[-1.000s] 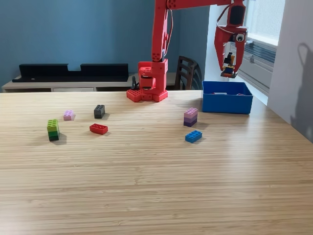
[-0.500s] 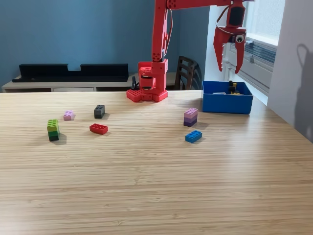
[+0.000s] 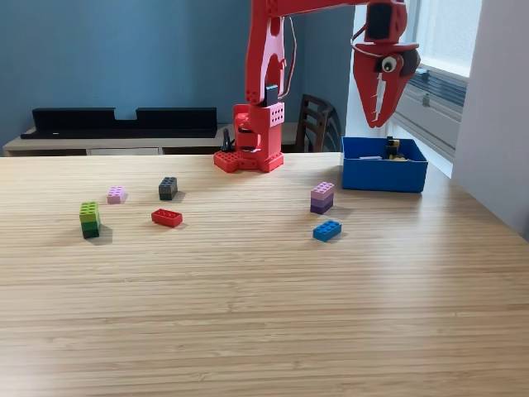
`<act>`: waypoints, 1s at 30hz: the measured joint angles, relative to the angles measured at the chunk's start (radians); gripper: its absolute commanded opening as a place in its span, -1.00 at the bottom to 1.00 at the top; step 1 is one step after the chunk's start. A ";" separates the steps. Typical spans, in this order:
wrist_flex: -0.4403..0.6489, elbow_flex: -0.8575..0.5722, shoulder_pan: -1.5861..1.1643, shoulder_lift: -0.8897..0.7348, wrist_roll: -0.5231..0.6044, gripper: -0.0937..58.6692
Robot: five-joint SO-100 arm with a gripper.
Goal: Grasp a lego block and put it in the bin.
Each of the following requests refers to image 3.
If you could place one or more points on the yellow toy digger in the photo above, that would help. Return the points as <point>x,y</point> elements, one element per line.
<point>392,149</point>

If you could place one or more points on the red brick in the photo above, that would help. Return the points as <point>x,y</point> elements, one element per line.
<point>167,218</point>

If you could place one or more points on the pink brick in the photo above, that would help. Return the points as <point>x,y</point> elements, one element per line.
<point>116,195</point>

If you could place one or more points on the green brick stack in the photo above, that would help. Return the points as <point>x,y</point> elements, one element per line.
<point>89,219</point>

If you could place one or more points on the blue plastic bin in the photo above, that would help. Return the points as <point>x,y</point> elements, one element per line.
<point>382,175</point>

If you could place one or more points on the white window latch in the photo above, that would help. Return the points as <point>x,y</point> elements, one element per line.
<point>423,71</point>

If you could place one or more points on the grey window vent grille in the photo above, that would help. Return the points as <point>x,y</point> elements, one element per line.
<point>442,87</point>

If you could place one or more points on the dark wooden chair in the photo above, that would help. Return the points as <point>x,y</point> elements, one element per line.
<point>314,120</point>

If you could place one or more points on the purple brick stack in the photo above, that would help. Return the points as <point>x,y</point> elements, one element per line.
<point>322,198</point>

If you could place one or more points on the blue brick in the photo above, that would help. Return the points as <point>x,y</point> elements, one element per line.
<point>326,231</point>

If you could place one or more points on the dark grey brick stack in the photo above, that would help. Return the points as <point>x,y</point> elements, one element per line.
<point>168,189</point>

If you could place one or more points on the pale wooden sideboard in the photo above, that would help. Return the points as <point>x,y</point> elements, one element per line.
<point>62,144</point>

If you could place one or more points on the white window frame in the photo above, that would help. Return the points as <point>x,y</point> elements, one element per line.
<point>446,66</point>

